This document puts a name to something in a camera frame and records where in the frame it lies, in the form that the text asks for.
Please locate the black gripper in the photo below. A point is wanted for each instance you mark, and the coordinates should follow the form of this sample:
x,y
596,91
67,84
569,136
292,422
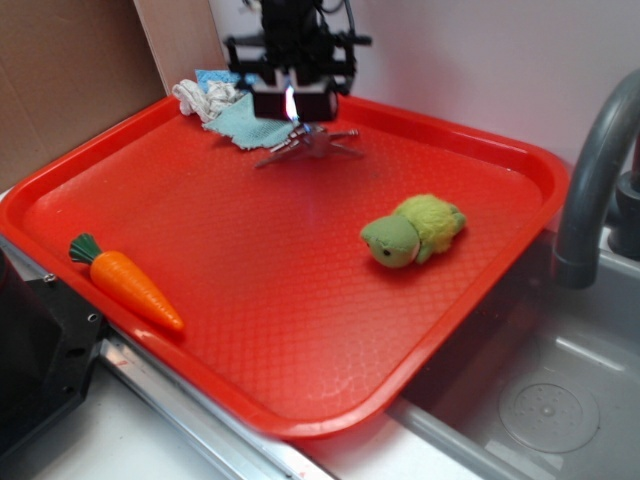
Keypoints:
x,y
318,66

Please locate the silver key bunch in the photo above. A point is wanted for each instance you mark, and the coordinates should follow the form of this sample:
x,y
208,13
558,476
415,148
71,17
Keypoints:
x,y
311,141

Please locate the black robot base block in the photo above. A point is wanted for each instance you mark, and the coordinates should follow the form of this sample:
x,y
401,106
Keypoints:
x,y
50,337

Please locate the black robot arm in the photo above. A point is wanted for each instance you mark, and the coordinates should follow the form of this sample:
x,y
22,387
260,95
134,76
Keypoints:
x,y
303,17

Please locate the light blue cloth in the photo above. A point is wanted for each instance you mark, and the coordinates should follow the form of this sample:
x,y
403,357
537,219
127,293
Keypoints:
x,y
238,123

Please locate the white knotted rag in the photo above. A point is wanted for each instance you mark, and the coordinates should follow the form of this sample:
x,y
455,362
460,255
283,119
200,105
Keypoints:
x,y
207,104

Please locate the blue sponge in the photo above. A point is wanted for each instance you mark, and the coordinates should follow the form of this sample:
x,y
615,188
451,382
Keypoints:
x,y
204,77

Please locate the green plush turtle toy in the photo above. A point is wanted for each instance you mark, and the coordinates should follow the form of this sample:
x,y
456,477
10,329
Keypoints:
x,y
420,227

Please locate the brown cardboard panel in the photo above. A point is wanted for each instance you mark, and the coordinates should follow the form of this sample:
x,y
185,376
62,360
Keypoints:
x,y
69,71

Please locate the orange plastic toy carrot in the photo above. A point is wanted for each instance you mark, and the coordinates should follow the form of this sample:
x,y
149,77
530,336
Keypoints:
x,y
121,279

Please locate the red plastic tray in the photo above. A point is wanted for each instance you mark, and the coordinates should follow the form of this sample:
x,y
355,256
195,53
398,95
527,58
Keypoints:
x,y
290,323

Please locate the grey sink faucet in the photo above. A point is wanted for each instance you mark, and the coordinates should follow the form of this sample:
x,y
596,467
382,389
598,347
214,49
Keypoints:
x,y
607,153

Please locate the grey plastic sink basin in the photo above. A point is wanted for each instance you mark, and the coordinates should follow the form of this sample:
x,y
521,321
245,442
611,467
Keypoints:
x,y
539,381

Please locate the dark faucet handle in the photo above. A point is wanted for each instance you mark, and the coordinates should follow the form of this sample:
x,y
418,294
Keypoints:
x,y
623,216

